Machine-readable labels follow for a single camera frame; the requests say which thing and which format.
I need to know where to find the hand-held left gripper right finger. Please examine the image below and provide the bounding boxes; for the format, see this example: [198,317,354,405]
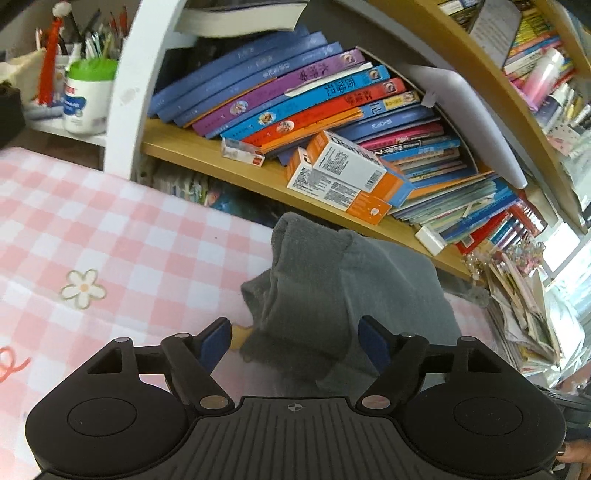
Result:
[358,315,505,414]

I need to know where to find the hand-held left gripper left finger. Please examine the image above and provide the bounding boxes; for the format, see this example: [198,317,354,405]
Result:
[85,317,232,417]

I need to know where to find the grey garment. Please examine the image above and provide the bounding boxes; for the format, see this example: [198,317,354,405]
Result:
[240,211,463,398]

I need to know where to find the person's right hand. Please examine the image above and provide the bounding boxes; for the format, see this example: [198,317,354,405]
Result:
[556,438,591,469]

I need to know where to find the pile of loose papers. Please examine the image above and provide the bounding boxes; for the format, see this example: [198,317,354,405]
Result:
[482,251,566,376]

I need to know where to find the white charger plug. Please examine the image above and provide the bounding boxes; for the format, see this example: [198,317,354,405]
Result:
[414,224,450,256]

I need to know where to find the pink checked bedsheet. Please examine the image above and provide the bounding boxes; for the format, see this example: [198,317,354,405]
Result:
[0,147,504,467]

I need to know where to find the white and orange box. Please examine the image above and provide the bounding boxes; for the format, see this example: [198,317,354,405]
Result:
[307,130,415,209]
[286,147,393,226]

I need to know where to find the wooden bookshelf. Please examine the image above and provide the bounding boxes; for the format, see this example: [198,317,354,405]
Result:
[139,0,591,283]

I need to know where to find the small red and white box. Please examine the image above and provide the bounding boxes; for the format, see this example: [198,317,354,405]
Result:
[220,137,267,167]

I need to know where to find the row of colourful books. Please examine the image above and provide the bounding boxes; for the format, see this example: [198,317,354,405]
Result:
[148,25,550,252]

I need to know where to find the white canister green lid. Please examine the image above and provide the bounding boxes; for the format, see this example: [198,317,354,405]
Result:
[63,58,119,136]

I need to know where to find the dark box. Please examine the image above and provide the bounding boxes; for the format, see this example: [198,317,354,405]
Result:
[0,82,27,149]

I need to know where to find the pink bottle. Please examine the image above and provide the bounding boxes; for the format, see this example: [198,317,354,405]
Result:
[523,48,567,110]

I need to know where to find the red tassel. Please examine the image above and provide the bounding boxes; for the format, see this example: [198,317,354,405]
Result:
[36,2,70,106]

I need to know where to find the thick open book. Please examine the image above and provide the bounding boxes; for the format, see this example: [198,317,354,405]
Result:
[174,0,309,38]

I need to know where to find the bunch of pens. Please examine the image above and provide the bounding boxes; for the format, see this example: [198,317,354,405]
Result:
[67,4,131,62]

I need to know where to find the stack of thin books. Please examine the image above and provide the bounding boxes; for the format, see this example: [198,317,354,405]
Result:
[436,0,580,79]

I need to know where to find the white shelf frame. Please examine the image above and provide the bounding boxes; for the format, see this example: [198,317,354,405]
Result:
[102,0,188,182]

